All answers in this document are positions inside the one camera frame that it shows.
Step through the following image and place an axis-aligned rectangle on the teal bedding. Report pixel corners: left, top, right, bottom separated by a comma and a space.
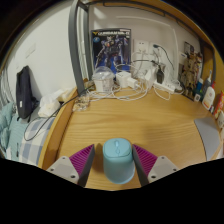
0, 101, 21, 163

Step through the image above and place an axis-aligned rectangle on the white charger block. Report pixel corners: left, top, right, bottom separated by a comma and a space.
115, 70, 132, 89

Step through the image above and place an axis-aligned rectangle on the white lotion pump bottle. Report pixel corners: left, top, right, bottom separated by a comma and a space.
201, 81, 217, 111

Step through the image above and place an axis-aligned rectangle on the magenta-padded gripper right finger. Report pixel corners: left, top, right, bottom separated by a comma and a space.
131, 143, 179, 187

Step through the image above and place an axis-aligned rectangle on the black cable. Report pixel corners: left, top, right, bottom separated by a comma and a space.
23, 87, 95, 143

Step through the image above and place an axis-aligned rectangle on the brown tree figurine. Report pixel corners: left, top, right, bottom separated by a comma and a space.
181, 53, 201, 98

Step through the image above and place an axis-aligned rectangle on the clear spray bottle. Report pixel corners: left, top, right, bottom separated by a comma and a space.
202, 69, 213, 93

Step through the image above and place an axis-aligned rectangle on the light blue computer mouse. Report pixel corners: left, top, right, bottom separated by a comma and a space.
102, 137, 136, 185

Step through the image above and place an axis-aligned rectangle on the white crumpled tissue bag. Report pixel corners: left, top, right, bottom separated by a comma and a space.
37, 88, 73, 118

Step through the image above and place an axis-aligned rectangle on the black hanging bag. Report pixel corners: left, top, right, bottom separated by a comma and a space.
15, 65, 38, 120

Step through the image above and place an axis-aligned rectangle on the robot model kit box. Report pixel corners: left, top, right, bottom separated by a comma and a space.
90, 28, 132, 76

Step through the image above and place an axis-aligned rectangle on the grey metal desk frame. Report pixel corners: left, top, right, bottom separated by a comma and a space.
68, 0, 218, 96

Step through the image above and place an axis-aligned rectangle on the stack of colourful boxes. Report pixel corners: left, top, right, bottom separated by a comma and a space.
183, 41, 204, 68

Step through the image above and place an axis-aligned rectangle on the small white charger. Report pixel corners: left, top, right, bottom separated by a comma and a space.
128, 77, 141, 89

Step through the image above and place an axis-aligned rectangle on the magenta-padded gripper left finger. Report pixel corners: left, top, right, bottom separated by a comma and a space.
45, 143, 96, 188

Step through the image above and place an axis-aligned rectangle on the white wall socket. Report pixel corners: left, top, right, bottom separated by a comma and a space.
133, 38, 158, 56

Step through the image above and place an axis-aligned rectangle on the plaid blue white blanket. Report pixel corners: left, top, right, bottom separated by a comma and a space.
18, 116, 56, 166

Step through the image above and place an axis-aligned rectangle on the clear plastic dome container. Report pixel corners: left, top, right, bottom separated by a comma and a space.
91, 65, 116, 93

